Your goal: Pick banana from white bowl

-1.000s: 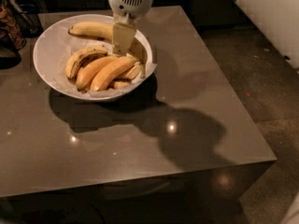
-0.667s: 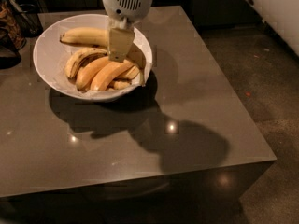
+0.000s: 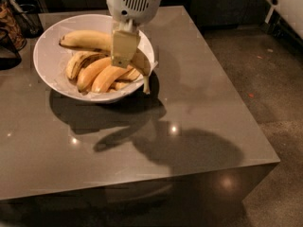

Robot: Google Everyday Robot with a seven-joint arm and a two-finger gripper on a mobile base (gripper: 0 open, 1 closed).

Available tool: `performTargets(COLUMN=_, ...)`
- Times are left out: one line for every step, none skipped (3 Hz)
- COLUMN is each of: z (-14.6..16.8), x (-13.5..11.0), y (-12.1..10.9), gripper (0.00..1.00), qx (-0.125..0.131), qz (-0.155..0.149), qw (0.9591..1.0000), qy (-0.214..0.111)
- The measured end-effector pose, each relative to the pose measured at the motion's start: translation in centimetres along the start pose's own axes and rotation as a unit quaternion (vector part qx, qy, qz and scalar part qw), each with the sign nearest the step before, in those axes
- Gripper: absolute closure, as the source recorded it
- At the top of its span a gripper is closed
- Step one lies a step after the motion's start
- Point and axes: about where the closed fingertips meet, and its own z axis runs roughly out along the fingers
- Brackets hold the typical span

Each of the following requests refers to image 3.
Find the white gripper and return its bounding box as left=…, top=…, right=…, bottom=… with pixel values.
left=106, top=0, right=161, bottom=68

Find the large yellow top banana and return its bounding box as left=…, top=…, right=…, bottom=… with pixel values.
left=59, top=30, right=152, bottom=95

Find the banana right upper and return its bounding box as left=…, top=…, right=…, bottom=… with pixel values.
left=118, top=68, right=140, bottom=81

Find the orange banana middle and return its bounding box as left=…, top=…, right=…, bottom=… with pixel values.
left=92, top=65, right=132, bottom=93

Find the orange banana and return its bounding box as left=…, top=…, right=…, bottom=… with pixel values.
left=77, top=57, right=111, bottom=93
left=92, top=65, right=132, bottom=93

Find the small banana right lower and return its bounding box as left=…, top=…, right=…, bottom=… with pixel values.
left=111, top=81, right=129, bottom=90

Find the spotted banana far left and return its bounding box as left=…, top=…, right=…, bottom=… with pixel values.
left=65, top=51, right=108, bottom=79

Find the orange banana left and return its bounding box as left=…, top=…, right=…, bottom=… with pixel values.
left=77, top=57, right=111, bottom=93

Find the white bowl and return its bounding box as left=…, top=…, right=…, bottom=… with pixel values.
left=33, top=14, right=156, bottom=103

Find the patterned brown container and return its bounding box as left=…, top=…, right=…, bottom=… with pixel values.
left=0, top=0, right=27, bottom=51

